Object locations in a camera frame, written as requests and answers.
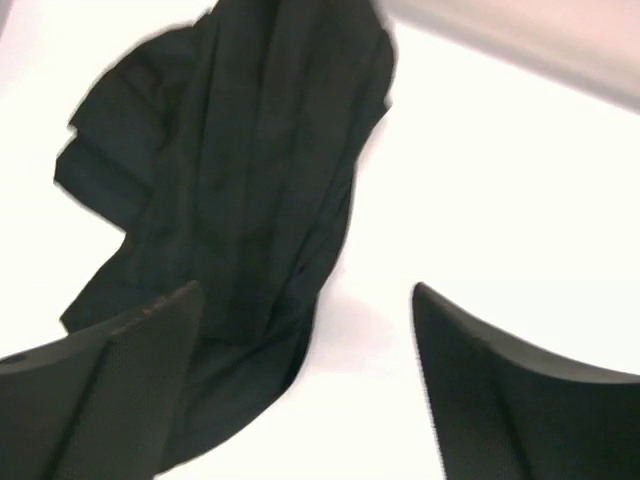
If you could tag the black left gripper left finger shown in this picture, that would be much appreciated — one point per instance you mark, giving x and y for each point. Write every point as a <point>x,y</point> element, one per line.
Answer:
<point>98,404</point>

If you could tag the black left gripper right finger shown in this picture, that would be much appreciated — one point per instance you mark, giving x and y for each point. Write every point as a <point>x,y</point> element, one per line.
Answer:
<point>504,408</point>

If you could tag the black skirt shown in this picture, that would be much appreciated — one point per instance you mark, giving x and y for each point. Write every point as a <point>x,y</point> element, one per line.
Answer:
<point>226,151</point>

